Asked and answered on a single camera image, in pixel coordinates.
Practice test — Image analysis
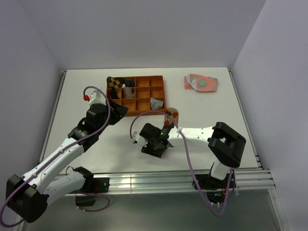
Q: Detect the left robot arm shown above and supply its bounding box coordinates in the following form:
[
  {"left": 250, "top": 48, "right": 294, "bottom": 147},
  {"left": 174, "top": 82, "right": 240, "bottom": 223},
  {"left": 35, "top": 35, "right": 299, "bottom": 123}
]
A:
[{"left": 0, "top": 99, "right": 128, "bottom": 223}]

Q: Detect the black white striped sock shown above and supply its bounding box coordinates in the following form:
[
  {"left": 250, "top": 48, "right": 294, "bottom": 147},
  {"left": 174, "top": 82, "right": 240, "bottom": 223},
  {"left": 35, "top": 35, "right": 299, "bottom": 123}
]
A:
[{"left": 122, "top": 79, "right": 135, "bottom": 88}]

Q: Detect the brown checkered rolled sock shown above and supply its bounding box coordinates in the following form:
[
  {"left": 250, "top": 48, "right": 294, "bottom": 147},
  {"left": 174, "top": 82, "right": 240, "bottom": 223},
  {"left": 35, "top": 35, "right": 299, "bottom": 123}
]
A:
[{"left": 106, "top": 77, "right": 124, "bottom": 89}]

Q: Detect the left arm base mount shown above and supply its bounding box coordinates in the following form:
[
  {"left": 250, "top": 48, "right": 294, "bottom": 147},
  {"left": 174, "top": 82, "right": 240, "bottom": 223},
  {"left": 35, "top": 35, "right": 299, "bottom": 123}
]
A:
[{"left": 92, "top": 177, "right": 110, "bottom": 194}]

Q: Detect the beige rolled sock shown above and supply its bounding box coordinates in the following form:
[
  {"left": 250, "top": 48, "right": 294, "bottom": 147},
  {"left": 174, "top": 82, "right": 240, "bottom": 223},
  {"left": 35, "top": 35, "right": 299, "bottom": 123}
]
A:
[{"left": 123, "top": 87, "right": 135, "bottom": 99}]

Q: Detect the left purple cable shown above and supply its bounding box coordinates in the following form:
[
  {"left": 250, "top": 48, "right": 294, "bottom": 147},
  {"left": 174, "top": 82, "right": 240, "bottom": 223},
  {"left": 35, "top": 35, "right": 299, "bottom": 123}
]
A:
[{"left": 0, "top": 86, "right": 111, "bottom": 228}]

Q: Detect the grey ankle sock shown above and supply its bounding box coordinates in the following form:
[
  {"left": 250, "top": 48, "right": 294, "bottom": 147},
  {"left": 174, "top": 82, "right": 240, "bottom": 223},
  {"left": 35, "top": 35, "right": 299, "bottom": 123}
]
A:
[{"left": 150, "top": 97, "right": 164, "bottom": 110}]

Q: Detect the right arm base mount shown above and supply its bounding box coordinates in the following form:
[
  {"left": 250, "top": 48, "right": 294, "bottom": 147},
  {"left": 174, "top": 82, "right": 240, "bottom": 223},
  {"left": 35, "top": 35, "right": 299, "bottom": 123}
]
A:
[{"left": 195, "top": 173, "right": 230, "bottom": 191}]

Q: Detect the black sock in tray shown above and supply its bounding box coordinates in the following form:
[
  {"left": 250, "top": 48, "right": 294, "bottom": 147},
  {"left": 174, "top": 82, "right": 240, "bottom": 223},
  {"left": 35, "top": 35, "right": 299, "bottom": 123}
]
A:
[{"left": 110, "top": 87, "right": 119, "bottom": 100}]

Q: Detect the pink green sock pair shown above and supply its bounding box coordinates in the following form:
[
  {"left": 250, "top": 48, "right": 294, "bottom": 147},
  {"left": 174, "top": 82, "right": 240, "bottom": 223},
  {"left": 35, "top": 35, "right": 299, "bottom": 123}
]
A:
[{"left": 183, "top": 74, "right": 218, "bottom": 92}]

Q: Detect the orange compartment tray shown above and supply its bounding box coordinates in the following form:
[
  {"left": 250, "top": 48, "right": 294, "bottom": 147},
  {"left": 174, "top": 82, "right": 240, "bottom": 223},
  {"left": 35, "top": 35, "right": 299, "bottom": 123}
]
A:
[{"left": 106, "top": 76, "right": 167, "bottom": 116}]

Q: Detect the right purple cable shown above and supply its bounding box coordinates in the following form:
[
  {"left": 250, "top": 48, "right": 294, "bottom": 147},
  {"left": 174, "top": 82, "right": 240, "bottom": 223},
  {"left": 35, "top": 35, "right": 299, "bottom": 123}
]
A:
[{"left": 129, "top": 110, "right": 238, "bottom": 216}]

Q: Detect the argyle beige orange sock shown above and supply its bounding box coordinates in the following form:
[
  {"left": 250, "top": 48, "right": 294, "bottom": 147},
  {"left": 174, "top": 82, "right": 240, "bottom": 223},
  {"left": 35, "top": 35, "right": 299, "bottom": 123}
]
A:
[{"left": 164, "top": 107, "right": 179, "bottom": 126}]

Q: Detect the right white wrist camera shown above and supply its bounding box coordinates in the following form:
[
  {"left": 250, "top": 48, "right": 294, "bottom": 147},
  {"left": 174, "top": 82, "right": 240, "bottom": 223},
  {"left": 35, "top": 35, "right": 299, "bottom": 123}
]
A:
[{"left": 131, "top": 131, "right": 148, "bottom": 147}]

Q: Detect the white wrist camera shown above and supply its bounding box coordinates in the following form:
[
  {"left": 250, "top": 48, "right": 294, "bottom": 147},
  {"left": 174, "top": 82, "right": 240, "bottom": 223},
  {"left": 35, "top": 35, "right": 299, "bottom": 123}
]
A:
[
  {"left": 83, "top": 90, "right": 104, "bottom": 106},
  {"left": 131, "top": 131, "right": 148, "bottom": 147}
]

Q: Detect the aluminium front rail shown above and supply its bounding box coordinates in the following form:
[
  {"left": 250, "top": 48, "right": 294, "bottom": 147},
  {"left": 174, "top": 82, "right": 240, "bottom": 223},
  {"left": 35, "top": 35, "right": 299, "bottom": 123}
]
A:
[{"left": 94, "top": 169, "right": 276, "bottom": 194}]

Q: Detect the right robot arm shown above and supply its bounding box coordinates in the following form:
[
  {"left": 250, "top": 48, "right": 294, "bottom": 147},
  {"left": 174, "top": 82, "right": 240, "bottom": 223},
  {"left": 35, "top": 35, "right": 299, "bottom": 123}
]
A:
[{"left": 132, "top": 122, "right": 246, "bottom": 188}]

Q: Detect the purple cable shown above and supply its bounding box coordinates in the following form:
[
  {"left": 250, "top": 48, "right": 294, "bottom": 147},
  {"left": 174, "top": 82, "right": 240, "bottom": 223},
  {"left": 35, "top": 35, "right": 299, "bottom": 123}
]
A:
[
  {"left": 0, "top": 86, "right": 111, "bottom": 228},
  {"left": 129, "top": 110, "right": 238, "bottom": 216}
]

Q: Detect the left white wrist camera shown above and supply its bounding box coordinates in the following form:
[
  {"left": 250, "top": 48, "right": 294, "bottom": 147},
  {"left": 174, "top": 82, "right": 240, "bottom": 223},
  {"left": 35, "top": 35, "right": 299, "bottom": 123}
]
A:
[{"left": 83, "top": 90, "right": 104, "bottom": 106}]

